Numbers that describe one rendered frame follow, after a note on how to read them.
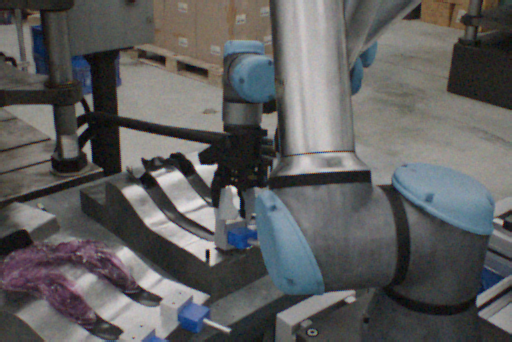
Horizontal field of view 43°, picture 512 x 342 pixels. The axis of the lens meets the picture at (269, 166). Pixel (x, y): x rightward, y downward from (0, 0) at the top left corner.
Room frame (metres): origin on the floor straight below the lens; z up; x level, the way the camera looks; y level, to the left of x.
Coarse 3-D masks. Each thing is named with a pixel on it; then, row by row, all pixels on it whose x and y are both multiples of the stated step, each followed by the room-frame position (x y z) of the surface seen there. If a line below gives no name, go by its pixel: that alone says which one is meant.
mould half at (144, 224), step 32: (192, 160) 1.42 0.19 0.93; (96, 192) 1.37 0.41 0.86; (128, 192) 1.25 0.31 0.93; (192, 192) 1.31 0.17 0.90; (128, 224) 1.23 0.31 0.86; (160, 224) 1.19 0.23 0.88; (160, 256) 1.15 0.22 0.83; (192, 256) 1.07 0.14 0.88; (224, 256) 1.07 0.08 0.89; (256, 256) 1.12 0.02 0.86; (192, 288) 1.07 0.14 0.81; (224, 288) 1.06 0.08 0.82
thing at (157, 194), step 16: (144, 160) 1.36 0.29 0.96; (160, 160) 1.39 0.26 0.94; (176, 160) 1.42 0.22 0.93; (144, 176) 1.41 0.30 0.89; (192, 176) 1.36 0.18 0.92; (160, 192) 1.28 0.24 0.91; (208, 192) 1.33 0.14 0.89; (160, 208) 1.24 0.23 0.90; (176, 208) 1.25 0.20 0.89; (176, 224) 1.19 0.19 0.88; (192, 224) 1.20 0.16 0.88; (208, 240) 1.13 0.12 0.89
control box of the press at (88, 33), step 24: (96, 0) 1.85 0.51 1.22; (120, 0) 1.91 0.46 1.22; (144, 0) 1.97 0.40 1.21; (72, 24) 1.80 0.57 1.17; (96, 24) 1.85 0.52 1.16; (120, 24) 1.91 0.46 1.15; (144, 24) 1.97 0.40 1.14; (72, 48) 1.79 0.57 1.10; (96, 48) 1.85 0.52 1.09; (120, 48) 1.92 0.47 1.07; (96, 72) 1.92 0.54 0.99; (96, 96) 1.92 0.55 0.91; (96, 144) 1.94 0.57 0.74; (120, 168) 1.94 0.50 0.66
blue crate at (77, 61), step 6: (36, 30) 4.88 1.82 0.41; (36, 36) 4.89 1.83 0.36; (36, 42) 4.89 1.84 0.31; (42, 42) 4.84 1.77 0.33; (36, 48) 4.89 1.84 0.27; (42, 48) 4.85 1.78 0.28; (42, 54) 4.85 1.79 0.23; (72, 60) 4.60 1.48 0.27; (78, 60) 4.57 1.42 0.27; (84, 60) 4.61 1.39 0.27; (72, 66) 4.60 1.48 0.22; (78, 66) 4.56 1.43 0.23; (84, 66) 4.61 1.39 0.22
